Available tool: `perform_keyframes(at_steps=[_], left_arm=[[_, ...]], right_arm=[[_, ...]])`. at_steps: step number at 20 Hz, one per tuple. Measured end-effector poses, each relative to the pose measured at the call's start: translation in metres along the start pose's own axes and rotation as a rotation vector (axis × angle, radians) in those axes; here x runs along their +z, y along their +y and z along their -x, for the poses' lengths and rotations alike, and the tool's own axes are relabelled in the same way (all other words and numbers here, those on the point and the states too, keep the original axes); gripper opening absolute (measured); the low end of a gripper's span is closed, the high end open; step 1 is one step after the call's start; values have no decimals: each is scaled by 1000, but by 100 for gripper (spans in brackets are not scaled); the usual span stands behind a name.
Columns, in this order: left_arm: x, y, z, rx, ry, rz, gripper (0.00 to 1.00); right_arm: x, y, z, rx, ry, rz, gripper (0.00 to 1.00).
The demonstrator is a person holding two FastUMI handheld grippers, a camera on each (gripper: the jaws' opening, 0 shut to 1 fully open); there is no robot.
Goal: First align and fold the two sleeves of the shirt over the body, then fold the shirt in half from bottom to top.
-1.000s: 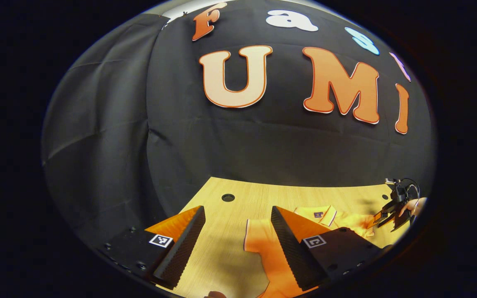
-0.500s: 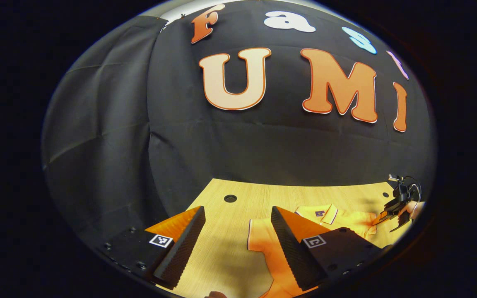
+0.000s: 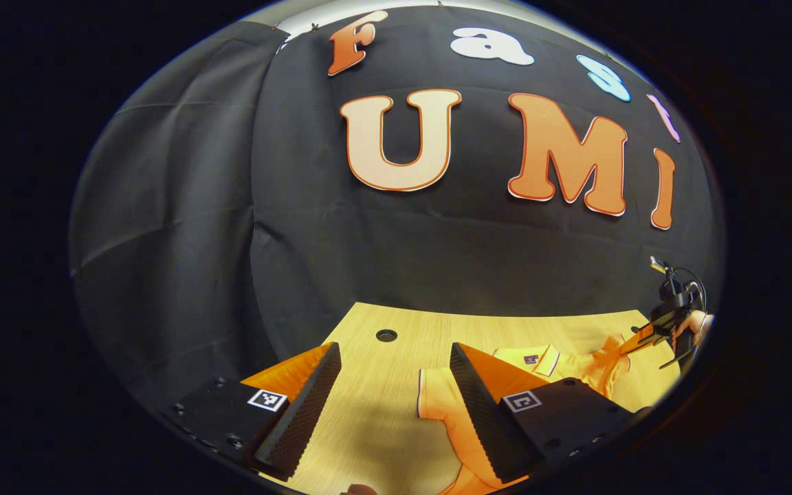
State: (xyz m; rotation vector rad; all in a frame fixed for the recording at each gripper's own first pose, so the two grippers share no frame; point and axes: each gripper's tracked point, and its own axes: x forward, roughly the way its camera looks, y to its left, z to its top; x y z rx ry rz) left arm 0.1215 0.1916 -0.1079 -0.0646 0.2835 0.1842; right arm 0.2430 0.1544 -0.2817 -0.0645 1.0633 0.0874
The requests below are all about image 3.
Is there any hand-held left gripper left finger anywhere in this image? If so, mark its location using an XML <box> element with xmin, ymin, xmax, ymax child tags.
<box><xmin>162</xmin><ymin>342</ymin><xmax>342</xmax><ymax>481</ymax></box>

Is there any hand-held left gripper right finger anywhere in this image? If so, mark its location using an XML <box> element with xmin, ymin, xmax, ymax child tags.
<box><xmin>450</xmin><ymin>342</ymin><xmax>652</xmax><ymax>484</ymax></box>

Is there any orange T-shirt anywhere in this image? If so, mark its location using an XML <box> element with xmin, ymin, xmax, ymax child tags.
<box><xmin>418</xmin><ymin>333</ymin><xmax>682</xmax><ymax>495</ymax></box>

